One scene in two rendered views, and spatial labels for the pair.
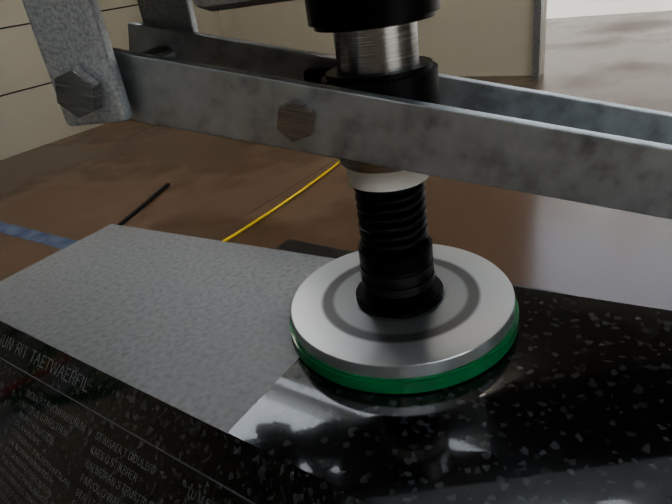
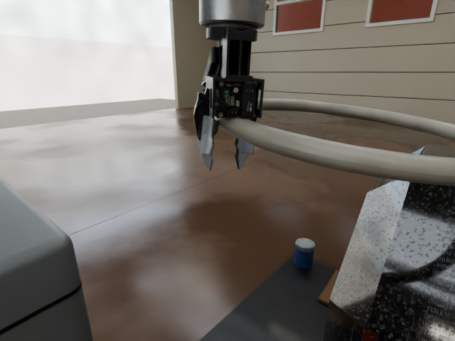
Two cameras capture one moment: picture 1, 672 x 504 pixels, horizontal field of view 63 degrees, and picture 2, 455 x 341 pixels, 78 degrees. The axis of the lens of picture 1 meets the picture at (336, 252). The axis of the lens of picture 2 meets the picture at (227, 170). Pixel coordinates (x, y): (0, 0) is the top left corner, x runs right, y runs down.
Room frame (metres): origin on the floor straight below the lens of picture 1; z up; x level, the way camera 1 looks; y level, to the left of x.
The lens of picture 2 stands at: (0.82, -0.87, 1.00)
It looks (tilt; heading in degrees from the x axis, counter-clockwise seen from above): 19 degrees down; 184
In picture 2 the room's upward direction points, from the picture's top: straight up
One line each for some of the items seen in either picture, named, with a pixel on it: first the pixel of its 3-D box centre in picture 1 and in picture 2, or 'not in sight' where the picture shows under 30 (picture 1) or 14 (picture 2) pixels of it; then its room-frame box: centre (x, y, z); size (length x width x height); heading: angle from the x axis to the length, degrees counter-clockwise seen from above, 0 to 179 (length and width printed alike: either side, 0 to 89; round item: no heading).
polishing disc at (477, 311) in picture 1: (399, 299); not in sight; (0.45, -0.05, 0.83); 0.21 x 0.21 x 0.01
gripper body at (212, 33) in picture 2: not in sight; (231, 76); (0.40, -0.90, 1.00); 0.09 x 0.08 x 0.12; 17
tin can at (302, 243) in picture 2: not in sight; (304, 253); (-0.48, -0.54, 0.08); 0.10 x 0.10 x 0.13
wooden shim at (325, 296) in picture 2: not in sight; (338, 288); (-0.29, -0.42, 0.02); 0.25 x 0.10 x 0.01; 146
